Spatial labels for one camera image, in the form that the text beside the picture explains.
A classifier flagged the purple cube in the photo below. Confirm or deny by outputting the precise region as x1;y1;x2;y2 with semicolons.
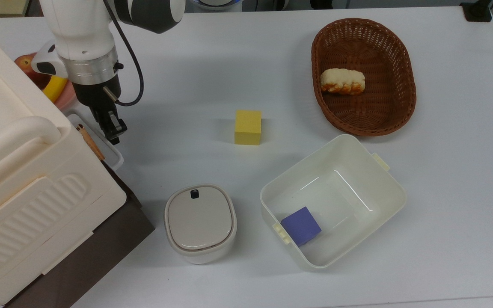
281;207;322;246

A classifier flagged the black table clamp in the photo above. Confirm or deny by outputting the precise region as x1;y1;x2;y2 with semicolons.
460;0;493;22

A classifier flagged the bread loaf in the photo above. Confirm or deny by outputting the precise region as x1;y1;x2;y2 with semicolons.
320;68;366;95

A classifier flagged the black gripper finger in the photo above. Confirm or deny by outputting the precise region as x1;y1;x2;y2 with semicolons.
90;106;108;132
107;110;128;146

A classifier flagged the red apple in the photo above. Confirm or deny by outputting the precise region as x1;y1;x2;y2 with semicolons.
14;53;49;89

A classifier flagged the yellow foam block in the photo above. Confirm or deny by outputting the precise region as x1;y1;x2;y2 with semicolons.
235;110;262;146

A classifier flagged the white plastic bin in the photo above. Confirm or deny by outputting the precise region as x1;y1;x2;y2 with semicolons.
260;134;407;270

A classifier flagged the yellow banana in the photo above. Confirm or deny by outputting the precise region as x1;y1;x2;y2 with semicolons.
42;75;68;103

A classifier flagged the brown wicker basket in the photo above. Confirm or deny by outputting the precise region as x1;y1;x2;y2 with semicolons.
311;18;417;137

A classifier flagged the dark brown cabinet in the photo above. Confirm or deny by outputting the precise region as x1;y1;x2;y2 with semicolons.
5;196;156;308

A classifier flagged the brown pencil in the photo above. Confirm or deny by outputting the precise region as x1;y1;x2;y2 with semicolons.
76;124;106;161

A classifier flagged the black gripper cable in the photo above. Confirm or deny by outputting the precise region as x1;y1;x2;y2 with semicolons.
102;0;145;107

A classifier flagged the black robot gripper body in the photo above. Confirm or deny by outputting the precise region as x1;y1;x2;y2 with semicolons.
74;79;123;122

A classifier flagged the small white lidded trash can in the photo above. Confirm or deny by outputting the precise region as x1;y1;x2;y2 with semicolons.
164;184;238;264

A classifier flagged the pink plate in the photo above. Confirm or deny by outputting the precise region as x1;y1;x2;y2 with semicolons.
52;80;79;111

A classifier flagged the large cream plastic storage box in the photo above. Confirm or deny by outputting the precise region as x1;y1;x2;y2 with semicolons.
0;19;127;306

